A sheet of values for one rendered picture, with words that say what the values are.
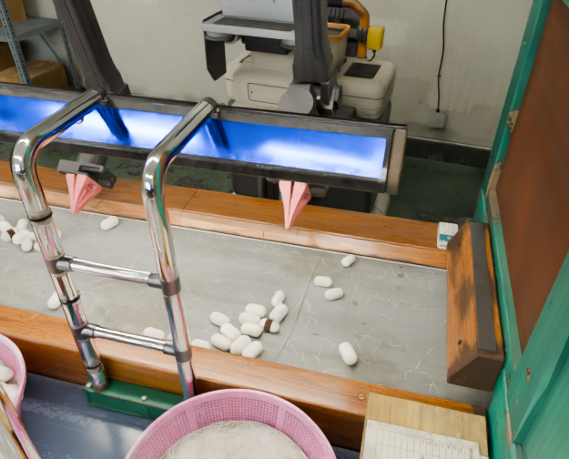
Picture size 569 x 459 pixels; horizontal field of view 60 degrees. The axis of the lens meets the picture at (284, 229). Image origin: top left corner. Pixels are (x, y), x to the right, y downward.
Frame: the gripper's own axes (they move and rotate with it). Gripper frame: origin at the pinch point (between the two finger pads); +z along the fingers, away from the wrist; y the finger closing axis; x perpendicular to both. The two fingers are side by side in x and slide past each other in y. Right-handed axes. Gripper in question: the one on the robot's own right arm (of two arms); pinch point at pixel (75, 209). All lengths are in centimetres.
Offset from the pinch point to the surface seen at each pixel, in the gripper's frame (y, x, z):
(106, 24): -125, 146, -150
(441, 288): 73, 3, 2
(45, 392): 14.2, -12.4, 32.9
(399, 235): 65, 7, -8
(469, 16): 82, 118, -150
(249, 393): 48, -18, 25
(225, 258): 33.1, 1.7, 4.0
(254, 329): 44.6, -10.3, 16.3
